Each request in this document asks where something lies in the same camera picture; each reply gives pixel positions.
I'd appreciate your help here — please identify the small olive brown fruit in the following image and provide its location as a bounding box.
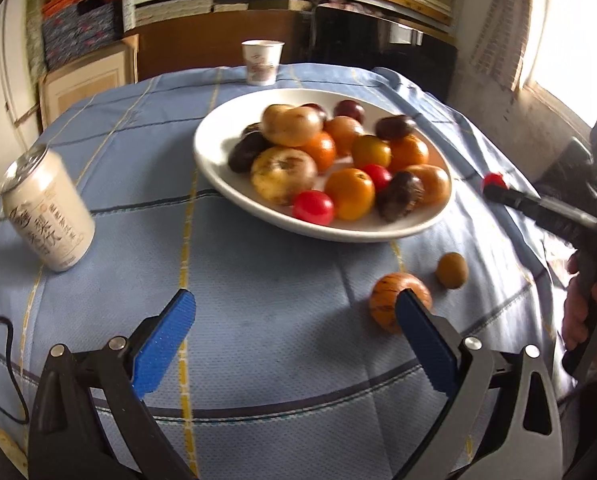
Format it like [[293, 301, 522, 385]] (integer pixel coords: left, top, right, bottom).
[[436, 252, 469, 289]]

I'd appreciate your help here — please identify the light wooden framed panel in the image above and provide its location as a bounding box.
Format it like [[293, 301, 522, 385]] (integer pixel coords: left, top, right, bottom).
[[38, 35, 139, 131]]

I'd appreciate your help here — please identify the cream beverage can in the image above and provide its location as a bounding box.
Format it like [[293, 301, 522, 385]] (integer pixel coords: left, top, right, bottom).
[[0, 143, 96, 273]]

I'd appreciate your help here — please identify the mottled brown orange fruit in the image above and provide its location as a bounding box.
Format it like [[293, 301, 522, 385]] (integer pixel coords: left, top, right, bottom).
[[369, 272, 433, 335]]

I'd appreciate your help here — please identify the brown wooden board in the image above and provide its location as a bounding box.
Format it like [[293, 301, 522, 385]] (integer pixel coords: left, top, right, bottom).
[[123, 7, 314, 83]]

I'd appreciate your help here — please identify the white paper cup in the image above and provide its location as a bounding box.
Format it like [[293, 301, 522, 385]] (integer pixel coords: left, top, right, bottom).
[[241, 40, 284, 86]]

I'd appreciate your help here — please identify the green mottled board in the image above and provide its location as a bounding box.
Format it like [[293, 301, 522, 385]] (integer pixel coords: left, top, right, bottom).
[[26, 0, 46, 81]]

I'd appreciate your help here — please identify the yellowish orange tangerine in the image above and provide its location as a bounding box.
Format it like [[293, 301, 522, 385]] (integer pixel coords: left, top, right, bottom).
[[351, 135, 392, 170], [325, 168, 376, 222]]

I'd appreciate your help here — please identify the tan spotted round fruit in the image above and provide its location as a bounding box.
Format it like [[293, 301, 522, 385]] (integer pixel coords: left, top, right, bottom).
[[250, 146, 318, 206], [261, 104, 324, 147]]

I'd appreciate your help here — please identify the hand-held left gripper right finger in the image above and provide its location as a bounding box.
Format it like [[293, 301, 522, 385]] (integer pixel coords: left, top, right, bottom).
[[395, 289, 564, 480]]

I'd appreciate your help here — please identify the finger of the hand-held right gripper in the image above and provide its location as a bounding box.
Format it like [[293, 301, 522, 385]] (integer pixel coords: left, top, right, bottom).
[[483, 185, 597, 248]]

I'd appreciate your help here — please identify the person's right hand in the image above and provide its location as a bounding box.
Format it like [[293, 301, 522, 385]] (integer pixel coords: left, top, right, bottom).
[[563, 251, 597, 351]]

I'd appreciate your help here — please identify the blue checked tablecloth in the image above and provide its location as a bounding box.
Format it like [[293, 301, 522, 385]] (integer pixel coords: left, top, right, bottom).
[[0, 62, 579, 480]]

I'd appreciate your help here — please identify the pile of blue patterned cartons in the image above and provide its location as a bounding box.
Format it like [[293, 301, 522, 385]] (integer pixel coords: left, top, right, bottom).
[[41, 0, 124, 71]]

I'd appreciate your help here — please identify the beige patterned curtain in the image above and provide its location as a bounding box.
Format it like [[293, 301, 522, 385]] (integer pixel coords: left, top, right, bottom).
[[471, 0, 537, 88]]

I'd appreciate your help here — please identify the black bag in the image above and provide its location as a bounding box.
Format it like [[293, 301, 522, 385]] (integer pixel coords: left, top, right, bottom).
[[536, 137, 594, 196]]

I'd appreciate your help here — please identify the bright window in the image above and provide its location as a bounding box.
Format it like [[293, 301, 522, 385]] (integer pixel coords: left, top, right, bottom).
[[521, 0, 597, 126]]

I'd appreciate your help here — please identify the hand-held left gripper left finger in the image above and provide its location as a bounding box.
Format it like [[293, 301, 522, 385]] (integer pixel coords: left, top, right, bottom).
[[28, 289, 198, 480]]

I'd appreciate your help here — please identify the black power strip cable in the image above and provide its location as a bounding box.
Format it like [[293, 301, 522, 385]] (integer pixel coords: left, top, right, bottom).
[[0, 317, 29, 423]]

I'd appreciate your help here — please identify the white oval plate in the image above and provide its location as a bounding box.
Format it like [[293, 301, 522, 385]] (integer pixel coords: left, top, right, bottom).
[[193, 88, 457, 244]]

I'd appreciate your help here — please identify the smooth purple passion fruit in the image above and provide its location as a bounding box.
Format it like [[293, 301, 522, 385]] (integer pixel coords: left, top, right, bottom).
[[334, 99, 366, 123]]

